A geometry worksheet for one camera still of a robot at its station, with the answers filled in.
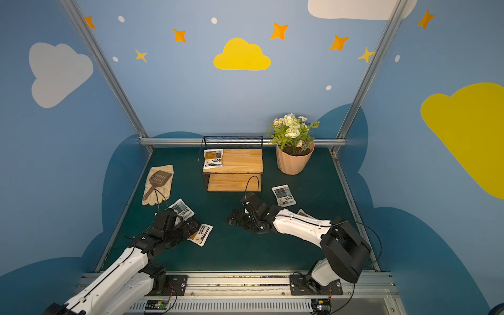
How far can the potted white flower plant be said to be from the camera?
0.89 m

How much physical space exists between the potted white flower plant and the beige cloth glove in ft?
1.96

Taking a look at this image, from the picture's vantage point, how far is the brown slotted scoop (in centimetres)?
103
